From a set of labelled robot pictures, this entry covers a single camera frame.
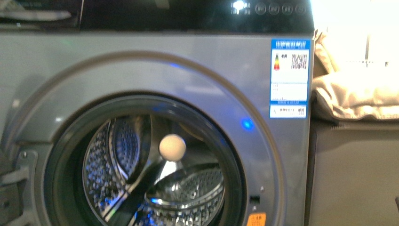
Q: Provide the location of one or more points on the grey front-load washing machine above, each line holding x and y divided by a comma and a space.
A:
68, 66

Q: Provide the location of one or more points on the steel washing machine drum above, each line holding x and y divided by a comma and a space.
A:
126, 182

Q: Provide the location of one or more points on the white ball in drum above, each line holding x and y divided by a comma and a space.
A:
172, 147

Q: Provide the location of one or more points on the blue energy label sticker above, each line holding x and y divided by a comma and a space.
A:
289, 78

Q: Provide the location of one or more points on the orange warning sticker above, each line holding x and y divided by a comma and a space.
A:
257, 219

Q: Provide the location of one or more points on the beige cloth on cabinet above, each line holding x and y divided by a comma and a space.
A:
353, 94

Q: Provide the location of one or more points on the grey cabinet beside washer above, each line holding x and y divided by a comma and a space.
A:
353, 174

